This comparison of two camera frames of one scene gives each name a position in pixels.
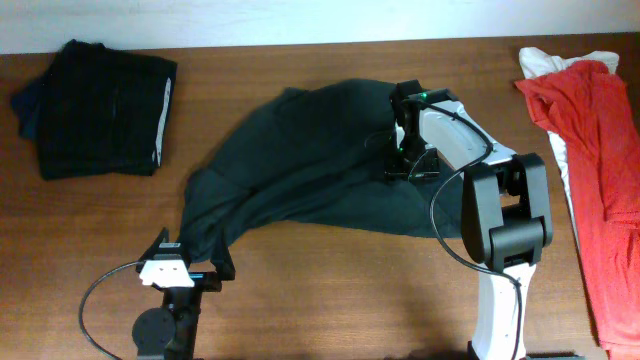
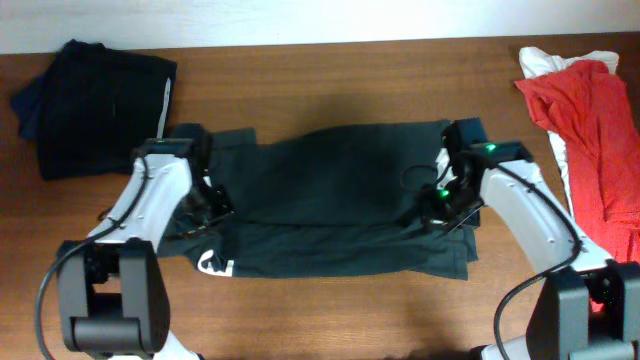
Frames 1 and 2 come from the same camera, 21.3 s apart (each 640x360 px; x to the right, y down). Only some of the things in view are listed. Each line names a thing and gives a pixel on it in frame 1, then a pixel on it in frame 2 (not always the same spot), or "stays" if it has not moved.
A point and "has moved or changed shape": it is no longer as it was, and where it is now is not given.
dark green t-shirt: x=318 y=154 has moved or changed shape
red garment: x=595 y=118 stays
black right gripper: x=430 y=170 → x=432 y=213
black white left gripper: x=222 y=265 → x=187 y=225
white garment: x=537 y=63 stays
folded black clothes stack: x=99 y=112 stays
